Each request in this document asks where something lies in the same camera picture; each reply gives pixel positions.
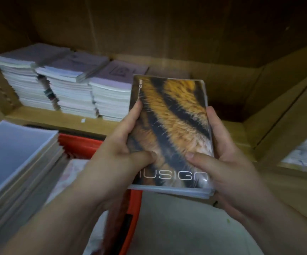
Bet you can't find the person's left hand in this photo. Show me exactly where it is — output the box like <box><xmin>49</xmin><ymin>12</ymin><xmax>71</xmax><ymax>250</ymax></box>
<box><xmin>71</xmin><ymin>99</ymin><xmax>157</xmax><ymax>210</ymax></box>

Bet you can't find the person's right hand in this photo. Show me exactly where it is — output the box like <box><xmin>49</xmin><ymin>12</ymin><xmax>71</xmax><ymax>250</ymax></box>
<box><xmin>185</xmin><ymin>106</ymin><xmax>273</xmax><ymax>223</ymax></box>

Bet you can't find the tiger fur print notebook pack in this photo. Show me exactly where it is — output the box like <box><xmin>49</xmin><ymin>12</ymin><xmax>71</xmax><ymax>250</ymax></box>
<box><xmin>125</xmin><ymin>74</ymin><xmax>215</xmax><ymax>199</ymax></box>

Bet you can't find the person's left forearm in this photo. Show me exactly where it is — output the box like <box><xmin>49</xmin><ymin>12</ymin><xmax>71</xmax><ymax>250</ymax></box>
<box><xmin>0</xmin><ymin>183</ymin><xmax>110</xmax><ymax>255</ymax></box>

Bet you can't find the person's right forearm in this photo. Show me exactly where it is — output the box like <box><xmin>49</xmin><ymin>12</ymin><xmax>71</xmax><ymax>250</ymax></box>
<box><xmin>239</xmin><ymin>191</ymin><xmax>307</xmax><ymax>255</ymax></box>

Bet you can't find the red plastic crate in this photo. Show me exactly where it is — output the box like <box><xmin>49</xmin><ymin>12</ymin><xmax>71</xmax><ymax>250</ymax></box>
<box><xmin>58</xmin><ymin>133</ymin><xmax>143</xmax><ymax>255</ymax></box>

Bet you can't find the person's white shirt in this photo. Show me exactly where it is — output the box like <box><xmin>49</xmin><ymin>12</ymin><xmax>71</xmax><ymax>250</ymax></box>
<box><xmin>46</xmin><ymin>159</ymin><xmax>265</xmax><ymax>255</ymax></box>

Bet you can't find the stack of pale purple notebooks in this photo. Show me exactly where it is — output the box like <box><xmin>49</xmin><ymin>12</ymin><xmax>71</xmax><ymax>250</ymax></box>
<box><xmin>35</xmin><ymin>52</ymin><xmax>111</xmax><ymax>119</ymax></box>
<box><xmin>0</xmin><ymin>43</ymin><xmax>73</xmax><ymax>111</ymax></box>
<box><xmin>88</xmin><ymin>59</ymin><xmax>149</xmax><ymax>122</ymax></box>

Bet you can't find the wooden shelf unit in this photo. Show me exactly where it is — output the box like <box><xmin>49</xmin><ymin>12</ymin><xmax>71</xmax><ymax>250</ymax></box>
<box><xmin>0</xmin><ymin>0</ymin><xmax>307</xmax><ymax>229</ymax></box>

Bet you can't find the stack of white papers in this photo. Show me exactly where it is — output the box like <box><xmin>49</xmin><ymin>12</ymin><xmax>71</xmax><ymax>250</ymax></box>
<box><xmin>281</xmin><ymin>127</ymin><xmax>307</xmax><ymax>170</ymax></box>

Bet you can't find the stack of blue-grey notebooks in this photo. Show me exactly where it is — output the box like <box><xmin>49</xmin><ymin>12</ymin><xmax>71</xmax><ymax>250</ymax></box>
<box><xmin>0</xmin><ymin>120</ymin><xmax>69</xmax><ymax>253</ymax></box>

